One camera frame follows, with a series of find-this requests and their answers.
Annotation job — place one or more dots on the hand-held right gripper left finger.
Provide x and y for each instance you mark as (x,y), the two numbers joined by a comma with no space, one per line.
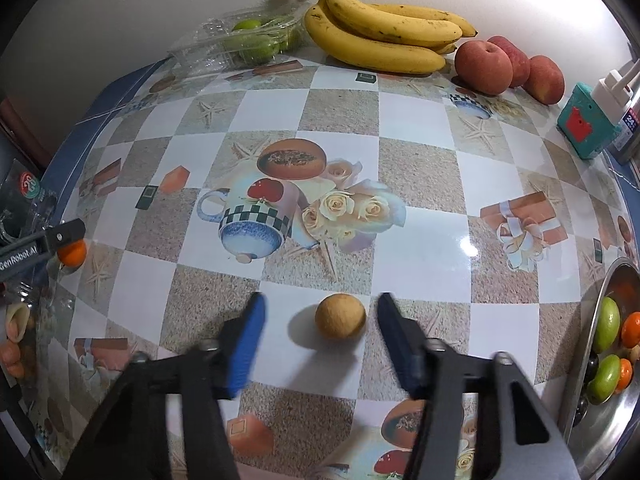
(245,350)

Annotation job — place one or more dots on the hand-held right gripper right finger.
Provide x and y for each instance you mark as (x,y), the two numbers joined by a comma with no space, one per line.
(402,350)

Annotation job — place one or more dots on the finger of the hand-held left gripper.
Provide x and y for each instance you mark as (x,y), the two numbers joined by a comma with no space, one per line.
(62,234)

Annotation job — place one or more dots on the small orange kumquat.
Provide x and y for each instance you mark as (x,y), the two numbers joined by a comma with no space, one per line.
(72,255)

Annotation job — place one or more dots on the steel pan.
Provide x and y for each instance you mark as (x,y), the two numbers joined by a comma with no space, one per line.
(595,430)

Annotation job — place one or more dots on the orange mandarin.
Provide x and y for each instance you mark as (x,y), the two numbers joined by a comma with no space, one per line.
(631,330)
(625,375)

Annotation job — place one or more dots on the clear glass cup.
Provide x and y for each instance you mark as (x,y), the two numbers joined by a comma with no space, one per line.
(27,200)

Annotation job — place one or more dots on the clear box of small oranges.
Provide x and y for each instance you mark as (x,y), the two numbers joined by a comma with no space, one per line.
(17,330)

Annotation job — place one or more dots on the brown wooden bar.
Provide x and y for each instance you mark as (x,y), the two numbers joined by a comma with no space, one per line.
(20,130)

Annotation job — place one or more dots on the clear box of green fruit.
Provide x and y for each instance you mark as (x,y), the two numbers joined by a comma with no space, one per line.
(240,45)

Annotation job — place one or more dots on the teal box with red print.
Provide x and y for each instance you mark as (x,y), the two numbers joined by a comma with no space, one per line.
(587,125)

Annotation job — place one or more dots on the front red apple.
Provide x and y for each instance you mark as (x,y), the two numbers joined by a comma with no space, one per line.
(482,67)

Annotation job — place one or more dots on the red apple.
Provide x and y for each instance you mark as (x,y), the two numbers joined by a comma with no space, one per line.
(545,80)
(482,67)
(520,62)

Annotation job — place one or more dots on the right red apple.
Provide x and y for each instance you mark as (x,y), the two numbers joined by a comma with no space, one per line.
(545,80)

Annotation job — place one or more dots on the steel thermos jug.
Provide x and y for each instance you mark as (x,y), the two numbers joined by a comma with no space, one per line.
(629,137)

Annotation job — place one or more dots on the middle red apple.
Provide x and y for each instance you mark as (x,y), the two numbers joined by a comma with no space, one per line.
(520,62)

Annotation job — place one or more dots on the yellow banana bunch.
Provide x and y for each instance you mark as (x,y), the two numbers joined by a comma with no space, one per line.
(385,35)

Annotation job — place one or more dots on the white plug-in device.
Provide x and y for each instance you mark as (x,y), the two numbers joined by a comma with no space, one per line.
(612,92)

